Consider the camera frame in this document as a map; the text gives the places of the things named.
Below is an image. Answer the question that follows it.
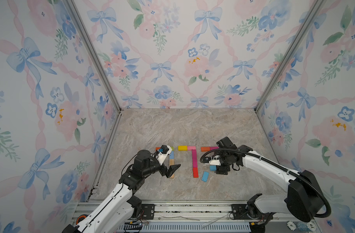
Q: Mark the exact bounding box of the yellow block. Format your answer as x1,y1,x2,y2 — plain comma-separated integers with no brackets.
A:
178,146,188,151

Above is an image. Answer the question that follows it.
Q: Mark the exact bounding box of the red block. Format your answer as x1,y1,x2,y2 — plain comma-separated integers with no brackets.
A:
193,167,199,178

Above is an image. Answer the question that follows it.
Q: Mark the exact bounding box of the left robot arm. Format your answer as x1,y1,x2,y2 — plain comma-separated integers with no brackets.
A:
63,145,181,233

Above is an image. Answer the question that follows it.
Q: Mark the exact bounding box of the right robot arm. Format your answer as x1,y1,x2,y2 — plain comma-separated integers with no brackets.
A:
201,137,332,222

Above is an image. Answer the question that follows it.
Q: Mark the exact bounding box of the blue block bottom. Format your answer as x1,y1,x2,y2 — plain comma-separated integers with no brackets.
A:
201,171,209,182

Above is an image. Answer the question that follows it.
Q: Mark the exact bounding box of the orange black tape measure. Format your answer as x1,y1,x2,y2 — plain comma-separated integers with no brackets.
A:
76,214,88,225

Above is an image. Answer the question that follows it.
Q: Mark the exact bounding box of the white blue object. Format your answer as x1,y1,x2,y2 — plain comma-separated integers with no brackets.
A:
287,221,317,232

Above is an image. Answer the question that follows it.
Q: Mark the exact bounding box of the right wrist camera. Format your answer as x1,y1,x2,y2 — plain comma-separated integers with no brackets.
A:
208,157,222,166

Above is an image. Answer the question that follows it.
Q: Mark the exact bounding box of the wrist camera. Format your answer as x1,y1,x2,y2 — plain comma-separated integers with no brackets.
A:
208,157,222,166
157,145,173,165

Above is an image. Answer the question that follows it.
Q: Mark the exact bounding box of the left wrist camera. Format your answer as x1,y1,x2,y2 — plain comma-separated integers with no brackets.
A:
157,145,173,165

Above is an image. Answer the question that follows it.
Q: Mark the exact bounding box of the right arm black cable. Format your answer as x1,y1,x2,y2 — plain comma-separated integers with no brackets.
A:
200,148,332,218

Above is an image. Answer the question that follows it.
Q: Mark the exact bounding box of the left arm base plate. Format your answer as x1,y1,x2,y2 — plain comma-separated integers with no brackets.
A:
131,204,156,220

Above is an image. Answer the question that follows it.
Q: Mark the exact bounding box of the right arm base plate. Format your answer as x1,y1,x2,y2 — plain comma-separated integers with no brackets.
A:
229,204,270,221

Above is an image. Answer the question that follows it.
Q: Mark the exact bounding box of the white cable duct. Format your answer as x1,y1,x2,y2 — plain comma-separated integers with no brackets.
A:
115,222,252,233

